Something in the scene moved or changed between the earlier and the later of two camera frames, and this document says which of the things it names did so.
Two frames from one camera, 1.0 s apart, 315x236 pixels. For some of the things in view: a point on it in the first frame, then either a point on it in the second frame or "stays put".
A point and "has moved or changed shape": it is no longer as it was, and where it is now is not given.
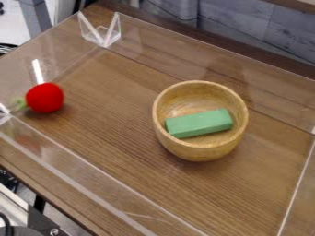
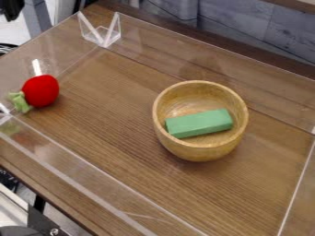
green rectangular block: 199,123 stays put
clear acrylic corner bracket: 100,35 stays put
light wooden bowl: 190,98 stays put
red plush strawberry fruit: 43,98 has moved or changed shape
